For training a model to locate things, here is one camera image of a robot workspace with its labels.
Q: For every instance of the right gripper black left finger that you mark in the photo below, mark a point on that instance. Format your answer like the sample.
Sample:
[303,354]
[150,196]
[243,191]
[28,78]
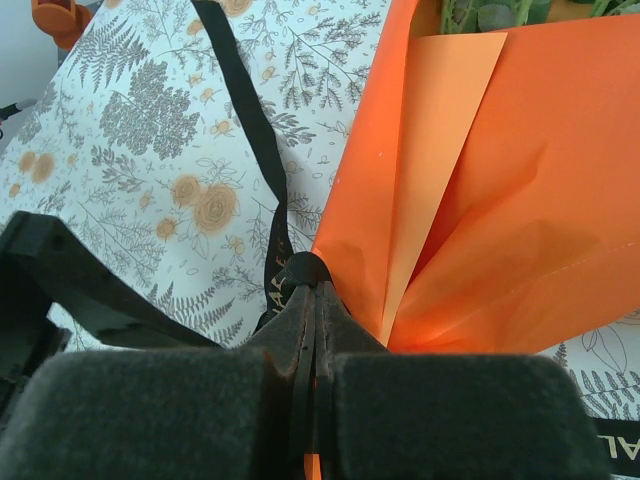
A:
[150,420]

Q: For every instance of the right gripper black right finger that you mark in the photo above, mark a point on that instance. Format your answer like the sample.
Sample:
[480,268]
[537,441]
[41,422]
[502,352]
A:
[450,425]

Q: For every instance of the floral print tablecloth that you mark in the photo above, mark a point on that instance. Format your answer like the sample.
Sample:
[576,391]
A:
[150,125]

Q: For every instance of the white rose artificial stem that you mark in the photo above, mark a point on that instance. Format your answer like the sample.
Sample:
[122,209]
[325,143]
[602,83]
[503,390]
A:
[495,17]

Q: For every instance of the cream pink rose artificial stem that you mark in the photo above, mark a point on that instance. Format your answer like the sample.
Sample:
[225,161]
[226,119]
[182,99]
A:
[450,15]

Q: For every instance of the black printed ribbon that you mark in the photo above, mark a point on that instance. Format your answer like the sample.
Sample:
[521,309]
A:
[250,110]

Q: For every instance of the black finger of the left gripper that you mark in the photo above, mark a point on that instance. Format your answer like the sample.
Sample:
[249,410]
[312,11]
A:
[75,275]

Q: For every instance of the orange wrapping paper sheet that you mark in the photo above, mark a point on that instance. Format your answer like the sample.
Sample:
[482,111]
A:
[550,150]

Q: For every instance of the green plant leaves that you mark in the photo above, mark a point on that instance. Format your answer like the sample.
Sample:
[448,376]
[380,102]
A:
[607,6]

